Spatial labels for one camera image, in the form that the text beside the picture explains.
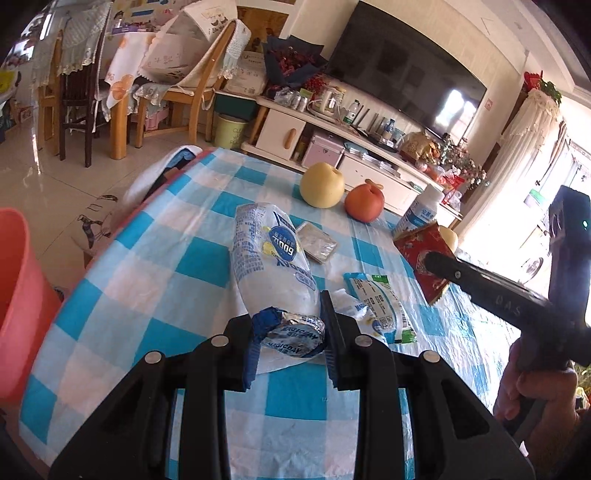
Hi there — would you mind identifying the green white wrapper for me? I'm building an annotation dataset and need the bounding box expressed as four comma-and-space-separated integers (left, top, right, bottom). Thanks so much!
344, 272, 417, 344

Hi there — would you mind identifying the red snack wrapper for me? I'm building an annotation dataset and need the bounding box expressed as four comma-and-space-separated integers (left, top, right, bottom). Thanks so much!
394, 221, 455, 306

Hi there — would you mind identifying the white blue bag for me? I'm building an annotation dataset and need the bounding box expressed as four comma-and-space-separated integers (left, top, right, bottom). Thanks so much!
228, 202, 327, 360

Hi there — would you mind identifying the small silver foil packet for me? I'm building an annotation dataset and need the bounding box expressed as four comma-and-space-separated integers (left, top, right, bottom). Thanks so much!
297, 221, 339, 264

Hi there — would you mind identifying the white blue wipes packet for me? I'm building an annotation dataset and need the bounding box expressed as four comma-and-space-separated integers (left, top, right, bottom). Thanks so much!
246, 288, 388, 376

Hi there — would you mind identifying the pink plastic trash bin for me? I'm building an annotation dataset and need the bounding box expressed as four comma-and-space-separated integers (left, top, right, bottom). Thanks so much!
0, 208, 61, 404

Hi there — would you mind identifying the person's right hand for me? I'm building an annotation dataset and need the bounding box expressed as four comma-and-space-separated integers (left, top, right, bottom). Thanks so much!
493, 338, 583, 476

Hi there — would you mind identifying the small yellow pear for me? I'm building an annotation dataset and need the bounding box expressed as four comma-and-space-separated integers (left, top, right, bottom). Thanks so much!
439, 225, 459, 253

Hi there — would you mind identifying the blue white checkered tablecloth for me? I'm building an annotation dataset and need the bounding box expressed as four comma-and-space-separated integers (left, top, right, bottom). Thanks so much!
19, 149, 517, 479

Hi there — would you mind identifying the white yogurt drink bottle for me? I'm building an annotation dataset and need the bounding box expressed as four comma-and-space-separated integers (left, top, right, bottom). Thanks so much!
392, 185, 444, 239

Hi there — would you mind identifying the cat print stool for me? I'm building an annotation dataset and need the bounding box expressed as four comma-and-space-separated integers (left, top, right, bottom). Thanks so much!
66, 189, 122, 268

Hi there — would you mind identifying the red apple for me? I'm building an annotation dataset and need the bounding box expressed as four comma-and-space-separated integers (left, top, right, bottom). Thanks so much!
345, 179, 385, 223

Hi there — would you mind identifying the large yellow pear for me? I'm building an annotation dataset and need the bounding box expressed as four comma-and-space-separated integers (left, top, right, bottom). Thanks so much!
300, 162, 345, 209

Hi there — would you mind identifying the pink storage box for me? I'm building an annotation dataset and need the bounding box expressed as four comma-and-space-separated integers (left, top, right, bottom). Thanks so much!
301, 130, 345, 168

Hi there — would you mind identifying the black flat screen television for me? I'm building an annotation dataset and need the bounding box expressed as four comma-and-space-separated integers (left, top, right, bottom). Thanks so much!
327, 2, 486, 141

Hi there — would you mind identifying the white electric kettle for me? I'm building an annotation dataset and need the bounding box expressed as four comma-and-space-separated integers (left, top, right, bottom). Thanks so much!
312, 86, 346, 117

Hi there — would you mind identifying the green waste bin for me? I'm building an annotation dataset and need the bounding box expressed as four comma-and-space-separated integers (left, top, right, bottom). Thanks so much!
213, 114, 247, 150

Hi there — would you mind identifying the wooden dining table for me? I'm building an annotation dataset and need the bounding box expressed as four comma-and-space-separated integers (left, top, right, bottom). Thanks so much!
103, 29, 157, 161

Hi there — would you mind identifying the white tv cabinet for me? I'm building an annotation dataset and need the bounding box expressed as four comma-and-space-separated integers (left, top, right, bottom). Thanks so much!
240, 97, 443, 215

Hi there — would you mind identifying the light wooden chair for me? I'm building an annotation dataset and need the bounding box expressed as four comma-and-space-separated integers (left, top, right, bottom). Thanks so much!
134, 20, 238, 148

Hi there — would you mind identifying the dark wooden chair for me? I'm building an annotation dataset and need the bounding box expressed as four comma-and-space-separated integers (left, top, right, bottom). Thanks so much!
58, 31, 105, 168

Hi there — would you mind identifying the dark blue flower bouquet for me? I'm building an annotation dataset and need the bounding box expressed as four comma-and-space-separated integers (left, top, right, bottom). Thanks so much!
263, 35, 328, 90

